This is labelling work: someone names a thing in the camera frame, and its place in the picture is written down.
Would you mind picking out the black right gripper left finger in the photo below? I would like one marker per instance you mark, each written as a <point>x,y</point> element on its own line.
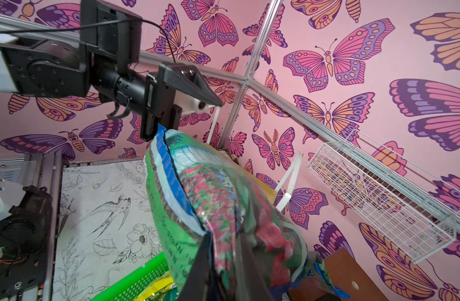
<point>199,282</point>

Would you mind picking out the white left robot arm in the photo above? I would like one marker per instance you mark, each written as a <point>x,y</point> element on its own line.
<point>109,42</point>

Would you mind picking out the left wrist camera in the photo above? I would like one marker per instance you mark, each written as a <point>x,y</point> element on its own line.
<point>190,105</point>

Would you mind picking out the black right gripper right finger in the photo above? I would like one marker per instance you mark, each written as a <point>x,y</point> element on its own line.
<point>250,284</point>

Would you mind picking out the aluminium cage frame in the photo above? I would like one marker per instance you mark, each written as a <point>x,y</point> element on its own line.
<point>252,75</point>

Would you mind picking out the green plastic mesh basket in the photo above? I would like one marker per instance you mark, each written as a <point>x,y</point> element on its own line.
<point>133,284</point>

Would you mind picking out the floral bag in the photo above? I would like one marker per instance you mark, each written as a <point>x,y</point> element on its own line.
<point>193,189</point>

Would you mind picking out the white wire basket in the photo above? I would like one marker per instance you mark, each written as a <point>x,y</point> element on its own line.
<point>374,201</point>

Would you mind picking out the dark brown wooden stand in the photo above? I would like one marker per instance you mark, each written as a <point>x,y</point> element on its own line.
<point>346,274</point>

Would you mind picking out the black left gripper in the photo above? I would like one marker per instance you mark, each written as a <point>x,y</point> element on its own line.
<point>152,97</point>

